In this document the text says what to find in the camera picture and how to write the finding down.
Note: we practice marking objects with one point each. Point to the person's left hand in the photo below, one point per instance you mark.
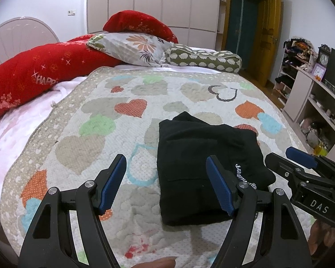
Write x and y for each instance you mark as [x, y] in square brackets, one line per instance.
[156, 263]

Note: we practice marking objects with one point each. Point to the glossy beige wardrobe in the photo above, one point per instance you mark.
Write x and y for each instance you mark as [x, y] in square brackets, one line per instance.
[148, 2]

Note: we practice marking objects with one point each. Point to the person's right hand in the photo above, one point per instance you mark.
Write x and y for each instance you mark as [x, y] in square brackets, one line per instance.
[323, 237]

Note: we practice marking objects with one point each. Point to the rounded pale headboard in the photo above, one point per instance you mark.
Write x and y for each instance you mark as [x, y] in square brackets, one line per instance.
[16, 30]

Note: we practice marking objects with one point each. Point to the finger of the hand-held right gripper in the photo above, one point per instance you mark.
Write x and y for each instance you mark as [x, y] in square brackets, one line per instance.
[301, 157]
[282, 167]

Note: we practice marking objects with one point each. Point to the yellow plastic object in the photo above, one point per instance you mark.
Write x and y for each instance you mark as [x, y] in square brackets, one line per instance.
[321, 150]

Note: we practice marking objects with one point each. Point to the small red pillow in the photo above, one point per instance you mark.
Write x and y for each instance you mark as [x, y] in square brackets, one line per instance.
[134, 22]

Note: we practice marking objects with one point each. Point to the teal door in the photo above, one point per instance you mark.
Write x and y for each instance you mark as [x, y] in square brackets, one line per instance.
[240, 28]

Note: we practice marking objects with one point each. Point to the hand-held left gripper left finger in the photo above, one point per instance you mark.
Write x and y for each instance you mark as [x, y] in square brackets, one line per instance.
[114, 181]

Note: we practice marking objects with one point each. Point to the floral pillow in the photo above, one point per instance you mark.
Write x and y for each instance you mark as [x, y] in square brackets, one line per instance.
[128, 47]

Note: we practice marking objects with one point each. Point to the long red printed pillow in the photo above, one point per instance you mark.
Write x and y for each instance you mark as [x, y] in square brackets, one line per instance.
[25, 67]

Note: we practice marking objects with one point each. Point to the shoe rack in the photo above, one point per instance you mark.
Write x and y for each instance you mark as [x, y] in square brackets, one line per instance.
[289, 69]

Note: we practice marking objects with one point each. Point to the yellow wooden door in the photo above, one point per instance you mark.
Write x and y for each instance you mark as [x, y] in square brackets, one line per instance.
[268, 39]

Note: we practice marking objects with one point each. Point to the dark ornate table clock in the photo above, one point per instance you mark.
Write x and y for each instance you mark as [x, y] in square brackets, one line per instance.
[323, 60]

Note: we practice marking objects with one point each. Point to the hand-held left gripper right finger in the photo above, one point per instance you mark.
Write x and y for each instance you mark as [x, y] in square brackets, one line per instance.
[220, 189]

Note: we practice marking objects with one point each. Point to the green patterned bolster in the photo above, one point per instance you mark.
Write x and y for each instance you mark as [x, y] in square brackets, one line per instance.
[201, 58]

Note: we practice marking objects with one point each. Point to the black pants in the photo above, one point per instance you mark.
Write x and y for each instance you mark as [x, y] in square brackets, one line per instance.
[189, 159]

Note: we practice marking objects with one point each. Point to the white shelf cabinet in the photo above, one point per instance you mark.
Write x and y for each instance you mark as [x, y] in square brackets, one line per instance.
[298, 95]

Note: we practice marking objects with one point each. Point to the heart-patterned quilt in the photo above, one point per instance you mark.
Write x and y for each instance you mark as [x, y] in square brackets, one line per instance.
[100, 145]

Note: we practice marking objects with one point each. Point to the purple picture frame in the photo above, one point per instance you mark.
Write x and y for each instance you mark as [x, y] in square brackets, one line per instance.
[318, 69]

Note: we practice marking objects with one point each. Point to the white wall switch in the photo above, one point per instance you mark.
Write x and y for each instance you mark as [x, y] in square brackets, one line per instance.
[71, 12]

